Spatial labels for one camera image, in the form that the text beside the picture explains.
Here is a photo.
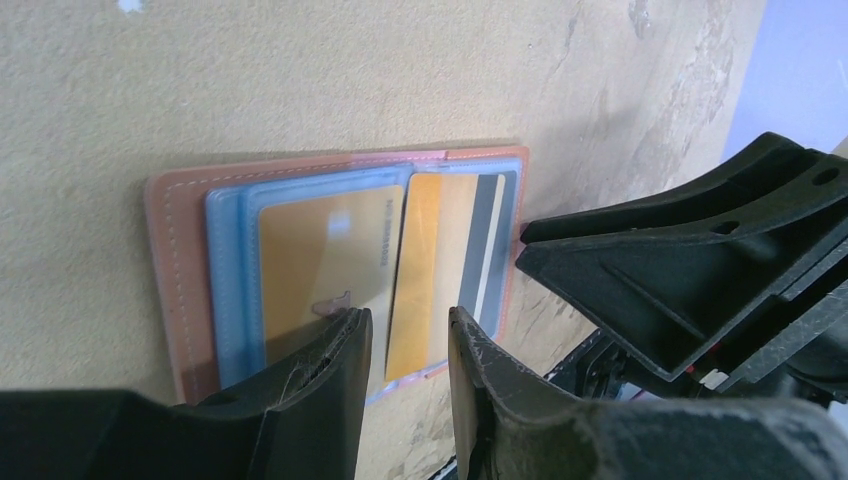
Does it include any gold credit card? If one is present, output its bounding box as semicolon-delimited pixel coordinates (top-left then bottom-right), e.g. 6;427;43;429
258;185;404;368

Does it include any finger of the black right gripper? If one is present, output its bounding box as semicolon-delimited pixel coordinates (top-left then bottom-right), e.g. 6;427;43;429
516;133;847;376

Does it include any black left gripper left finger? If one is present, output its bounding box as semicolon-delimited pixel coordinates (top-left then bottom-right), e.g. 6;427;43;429
1;309;372;479

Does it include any gold card with stripe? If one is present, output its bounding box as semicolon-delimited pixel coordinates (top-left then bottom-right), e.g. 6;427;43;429
385;173;510;382

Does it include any brown leather card holder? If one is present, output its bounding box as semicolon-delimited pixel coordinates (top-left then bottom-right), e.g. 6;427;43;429
144;146;530;405

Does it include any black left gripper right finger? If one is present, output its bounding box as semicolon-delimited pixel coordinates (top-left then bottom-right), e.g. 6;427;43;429
448;307;847;479

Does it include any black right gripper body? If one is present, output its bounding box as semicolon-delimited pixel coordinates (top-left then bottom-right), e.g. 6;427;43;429
546;284;847;407

